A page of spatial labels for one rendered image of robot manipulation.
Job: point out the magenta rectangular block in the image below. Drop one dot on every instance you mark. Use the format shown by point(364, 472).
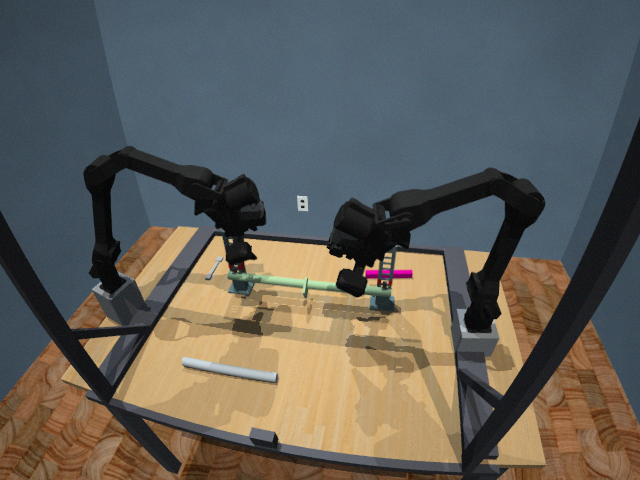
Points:
point(397, 273)

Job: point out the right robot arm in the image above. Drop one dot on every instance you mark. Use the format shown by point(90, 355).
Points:
point(413, 208)

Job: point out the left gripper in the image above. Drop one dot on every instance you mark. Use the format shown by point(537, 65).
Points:
point(240, 251)

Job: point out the grey wrench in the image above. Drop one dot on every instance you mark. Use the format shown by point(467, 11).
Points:
point(209, 276)

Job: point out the pale green cylinder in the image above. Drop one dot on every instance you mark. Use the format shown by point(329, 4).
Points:
point(299, 283)

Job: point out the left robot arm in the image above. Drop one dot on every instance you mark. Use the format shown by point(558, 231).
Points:
point(190, 180)

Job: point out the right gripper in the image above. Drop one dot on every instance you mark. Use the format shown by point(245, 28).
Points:
point(353, 282)

